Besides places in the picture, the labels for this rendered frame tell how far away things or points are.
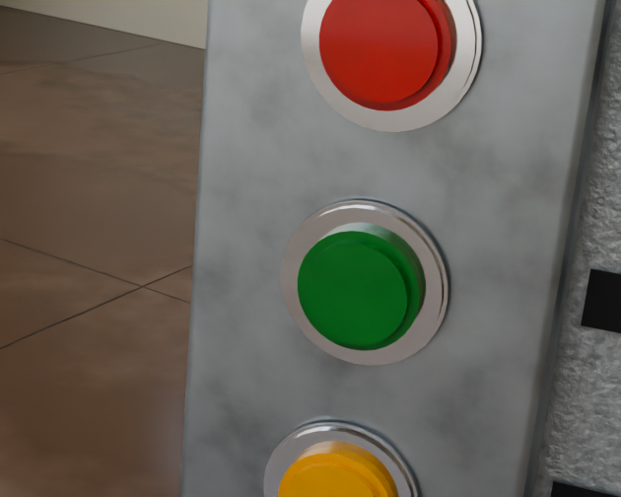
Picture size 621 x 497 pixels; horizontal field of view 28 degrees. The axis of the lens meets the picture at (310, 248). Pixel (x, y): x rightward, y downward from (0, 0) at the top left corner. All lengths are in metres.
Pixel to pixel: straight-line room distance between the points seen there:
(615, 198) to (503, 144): 0.03
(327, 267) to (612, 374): 0.07
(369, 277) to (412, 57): 0.05
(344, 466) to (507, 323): 0.05
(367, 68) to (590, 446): 0.10
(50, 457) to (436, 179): 2.87
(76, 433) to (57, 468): 0.18
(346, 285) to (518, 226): 0.04
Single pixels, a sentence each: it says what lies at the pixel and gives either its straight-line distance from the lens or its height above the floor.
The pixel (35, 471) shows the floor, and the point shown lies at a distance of 3.04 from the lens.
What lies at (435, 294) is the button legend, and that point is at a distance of 0.25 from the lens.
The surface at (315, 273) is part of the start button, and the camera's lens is 0.25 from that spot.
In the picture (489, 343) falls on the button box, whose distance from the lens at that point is 0.26.
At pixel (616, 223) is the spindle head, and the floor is 1.48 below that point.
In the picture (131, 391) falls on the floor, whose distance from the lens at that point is 3.40.
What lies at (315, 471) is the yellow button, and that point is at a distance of 0.27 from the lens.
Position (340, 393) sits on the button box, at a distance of 0.27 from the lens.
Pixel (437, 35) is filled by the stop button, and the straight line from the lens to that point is 0.23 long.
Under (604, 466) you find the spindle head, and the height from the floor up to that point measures 1.42.
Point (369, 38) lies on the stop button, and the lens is 0.24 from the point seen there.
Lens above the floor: 1.55
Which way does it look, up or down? 20 degrees down
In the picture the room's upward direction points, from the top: 5 degrees clockwise
